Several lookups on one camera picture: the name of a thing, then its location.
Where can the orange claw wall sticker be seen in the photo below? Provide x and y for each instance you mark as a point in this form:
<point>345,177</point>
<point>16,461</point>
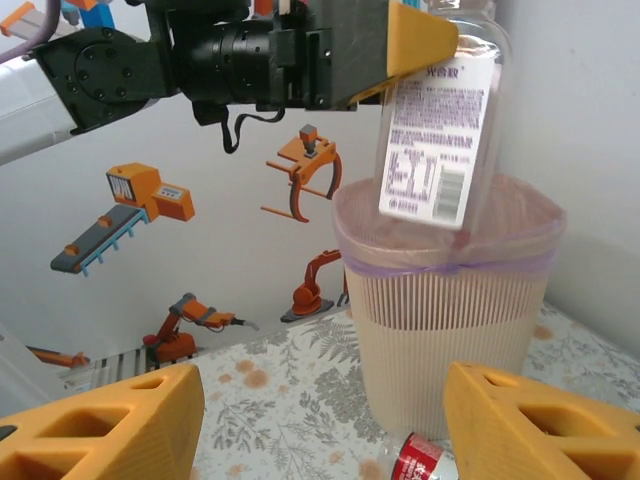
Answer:
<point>320,155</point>

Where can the blue orange wall sticker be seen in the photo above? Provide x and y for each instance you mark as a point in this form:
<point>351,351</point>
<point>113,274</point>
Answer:
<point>95,15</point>

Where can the orange grey wall sticker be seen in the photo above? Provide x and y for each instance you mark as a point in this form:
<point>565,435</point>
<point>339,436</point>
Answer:
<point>20,20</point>

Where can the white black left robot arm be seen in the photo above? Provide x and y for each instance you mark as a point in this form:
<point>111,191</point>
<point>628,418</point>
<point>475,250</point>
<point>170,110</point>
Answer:
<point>25,110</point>

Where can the beige ribbed plastic bin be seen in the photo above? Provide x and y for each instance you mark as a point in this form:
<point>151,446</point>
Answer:
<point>450,350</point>

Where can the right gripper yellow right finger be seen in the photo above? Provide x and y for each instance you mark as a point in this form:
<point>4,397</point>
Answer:
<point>540,435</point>

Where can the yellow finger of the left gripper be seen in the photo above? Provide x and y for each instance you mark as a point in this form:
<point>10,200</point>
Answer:
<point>415,40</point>

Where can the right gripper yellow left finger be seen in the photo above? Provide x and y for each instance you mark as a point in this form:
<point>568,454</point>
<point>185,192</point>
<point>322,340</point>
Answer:
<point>100,435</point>

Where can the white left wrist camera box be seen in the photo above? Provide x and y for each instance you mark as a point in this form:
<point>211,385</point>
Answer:
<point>285,5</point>

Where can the clear bottle purple text label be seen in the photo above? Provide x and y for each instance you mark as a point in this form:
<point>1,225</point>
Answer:
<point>435,150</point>

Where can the clear bottle red label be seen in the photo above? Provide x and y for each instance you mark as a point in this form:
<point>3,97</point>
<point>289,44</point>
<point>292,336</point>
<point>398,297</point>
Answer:
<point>420,460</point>

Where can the orange conveyor machine wall sticker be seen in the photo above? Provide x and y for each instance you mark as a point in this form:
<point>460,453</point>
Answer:
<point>150,195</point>

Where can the small orange wall sticker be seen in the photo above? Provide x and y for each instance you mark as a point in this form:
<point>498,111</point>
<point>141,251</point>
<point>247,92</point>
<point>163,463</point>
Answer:
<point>60,357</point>

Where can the floral tablecloth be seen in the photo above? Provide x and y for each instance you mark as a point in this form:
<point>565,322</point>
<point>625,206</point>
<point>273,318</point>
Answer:
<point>300,400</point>

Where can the pink plastic bin liner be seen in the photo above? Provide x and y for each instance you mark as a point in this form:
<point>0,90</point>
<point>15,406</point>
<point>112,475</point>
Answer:
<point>500,245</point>

